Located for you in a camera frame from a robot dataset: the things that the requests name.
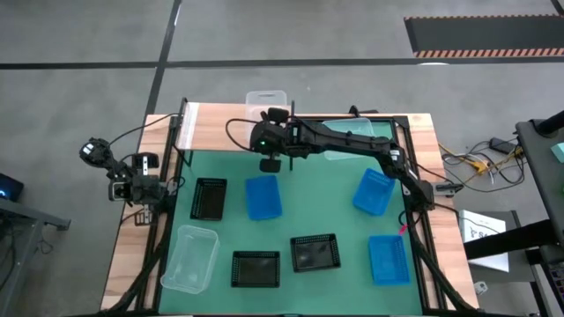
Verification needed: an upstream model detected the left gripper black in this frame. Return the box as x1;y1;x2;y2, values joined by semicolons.
127;151;177;226

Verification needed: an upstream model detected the blue slotted plastic basket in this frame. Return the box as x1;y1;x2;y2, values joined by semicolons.
352;166;397;217
367;234;412;287
244;174;284;222

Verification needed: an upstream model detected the black slotted plastic basket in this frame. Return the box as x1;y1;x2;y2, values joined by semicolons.
230;250;282;290
189;177;229;222
289;232;342;274

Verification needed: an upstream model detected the clear plastic bin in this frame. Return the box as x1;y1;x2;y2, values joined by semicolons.
244;89;289;133
160;224;221;296
320;116;376;162

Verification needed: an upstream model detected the green table mat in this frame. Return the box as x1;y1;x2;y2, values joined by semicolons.
157;121;425;316

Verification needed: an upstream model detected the translucent plastic sheet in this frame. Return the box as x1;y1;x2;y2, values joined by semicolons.
175;101;200;151

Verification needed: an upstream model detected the grey metal desk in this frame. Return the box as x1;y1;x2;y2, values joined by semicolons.
0;196;71;305

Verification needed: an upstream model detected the black device with blue light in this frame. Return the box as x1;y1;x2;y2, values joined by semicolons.
0;172;26;203

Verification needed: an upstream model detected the white cardboard box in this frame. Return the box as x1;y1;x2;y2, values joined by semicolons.
457;209;511;274

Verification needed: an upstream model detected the black power adapter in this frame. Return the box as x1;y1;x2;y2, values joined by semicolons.
488;136;522;155

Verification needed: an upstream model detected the black hazard-striped floor mat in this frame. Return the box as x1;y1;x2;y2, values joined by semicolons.
404;14;564;60

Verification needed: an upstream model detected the grey floor plate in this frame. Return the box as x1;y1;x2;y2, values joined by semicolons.
467;259;537;284

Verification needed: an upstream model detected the black equipment cart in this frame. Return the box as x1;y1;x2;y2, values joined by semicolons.
463;108;564;317

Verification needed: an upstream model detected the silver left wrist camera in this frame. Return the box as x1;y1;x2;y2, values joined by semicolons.
108;181;131;202

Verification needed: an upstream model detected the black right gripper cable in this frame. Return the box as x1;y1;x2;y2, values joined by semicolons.
225;116;265;153

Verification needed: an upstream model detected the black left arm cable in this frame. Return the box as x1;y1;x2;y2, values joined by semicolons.
107;113;182;147

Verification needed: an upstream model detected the black frame clamp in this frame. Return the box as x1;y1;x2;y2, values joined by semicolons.
346;104;380;116

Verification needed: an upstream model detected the grey metal bracket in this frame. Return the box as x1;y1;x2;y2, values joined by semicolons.
434;181;464;197

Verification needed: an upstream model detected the black metal table frame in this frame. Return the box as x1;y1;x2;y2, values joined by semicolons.
103;97;481;317

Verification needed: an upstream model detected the yellow floor cable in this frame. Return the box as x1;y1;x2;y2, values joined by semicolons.
438;143;525;175

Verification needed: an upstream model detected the black floor cable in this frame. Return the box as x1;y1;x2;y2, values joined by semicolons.
440;140;528;195

